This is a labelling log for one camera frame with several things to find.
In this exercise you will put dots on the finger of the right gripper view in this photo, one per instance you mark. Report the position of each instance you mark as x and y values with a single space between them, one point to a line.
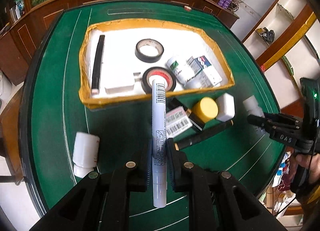
272 121

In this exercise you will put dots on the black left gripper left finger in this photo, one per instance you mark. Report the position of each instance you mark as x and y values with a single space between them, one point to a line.
133 176

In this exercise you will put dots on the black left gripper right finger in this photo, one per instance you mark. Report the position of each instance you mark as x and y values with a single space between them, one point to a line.
187 177

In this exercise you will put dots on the long black marker pen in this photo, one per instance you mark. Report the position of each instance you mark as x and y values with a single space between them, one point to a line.
204 135

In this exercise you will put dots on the white bottle green leaf label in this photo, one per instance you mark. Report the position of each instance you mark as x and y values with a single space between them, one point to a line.
252 107

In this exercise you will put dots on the white charger plug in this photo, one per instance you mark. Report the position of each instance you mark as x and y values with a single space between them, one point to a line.
226 107

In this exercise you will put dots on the small white barcode box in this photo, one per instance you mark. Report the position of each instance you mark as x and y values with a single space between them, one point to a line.
177 122

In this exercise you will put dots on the yellow lid jar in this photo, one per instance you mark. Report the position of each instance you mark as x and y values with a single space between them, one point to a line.
206 109

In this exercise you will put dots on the black gold lipstick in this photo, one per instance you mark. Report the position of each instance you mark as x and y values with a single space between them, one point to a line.
198 124

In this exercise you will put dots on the white marker pen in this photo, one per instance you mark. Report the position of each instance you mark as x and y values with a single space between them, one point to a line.
159 136

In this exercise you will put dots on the blue white medicine box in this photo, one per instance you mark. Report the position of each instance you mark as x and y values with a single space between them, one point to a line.
206 75

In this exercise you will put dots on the black tape roll red core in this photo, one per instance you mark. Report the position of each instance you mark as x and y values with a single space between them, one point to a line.
160 75

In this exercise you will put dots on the person's right hand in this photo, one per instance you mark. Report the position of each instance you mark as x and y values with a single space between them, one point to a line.
305 161

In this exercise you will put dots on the wooden shelf unit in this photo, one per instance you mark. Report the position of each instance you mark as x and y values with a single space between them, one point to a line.
285 46

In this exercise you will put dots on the white bottle in tray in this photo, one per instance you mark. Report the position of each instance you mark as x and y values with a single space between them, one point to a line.
184 74

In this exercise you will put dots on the white adapter in tray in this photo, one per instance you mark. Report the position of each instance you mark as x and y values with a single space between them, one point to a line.
119 83

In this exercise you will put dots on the black pen near gripper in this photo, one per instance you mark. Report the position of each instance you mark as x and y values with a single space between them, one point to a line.
97 66

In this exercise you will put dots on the gold-edged white tray box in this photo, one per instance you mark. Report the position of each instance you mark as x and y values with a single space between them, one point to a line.
180 41

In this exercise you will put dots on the black tape roll white core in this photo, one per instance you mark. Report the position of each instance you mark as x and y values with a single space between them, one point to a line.
149 50

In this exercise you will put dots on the purple bottles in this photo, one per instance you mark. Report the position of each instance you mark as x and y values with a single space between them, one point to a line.
224 3

